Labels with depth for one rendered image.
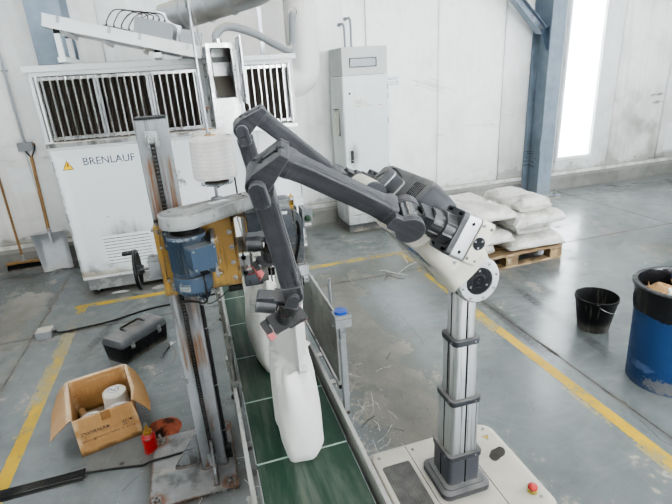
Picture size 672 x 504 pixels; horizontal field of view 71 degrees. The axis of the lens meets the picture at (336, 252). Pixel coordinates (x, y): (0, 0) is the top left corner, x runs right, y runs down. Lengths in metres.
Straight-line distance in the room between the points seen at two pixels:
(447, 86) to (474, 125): 0.70
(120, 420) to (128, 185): 2.44
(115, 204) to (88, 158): 0.46
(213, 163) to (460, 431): 1.38
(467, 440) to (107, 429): 1.95
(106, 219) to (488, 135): 5.11
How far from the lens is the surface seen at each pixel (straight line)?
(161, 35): 4.44
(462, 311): 1.74
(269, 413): 2.40
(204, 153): 1.80
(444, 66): 6.87
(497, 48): 7.29
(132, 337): 3.79
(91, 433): 3.06
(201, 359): 2.37
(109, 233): 4.95
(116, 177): 4.81
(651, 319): 3.24
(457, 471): 2.13
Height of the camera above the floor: 1.87
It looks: 20 degrees down
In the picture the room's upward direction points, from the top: 4 degrees counter-clockwise
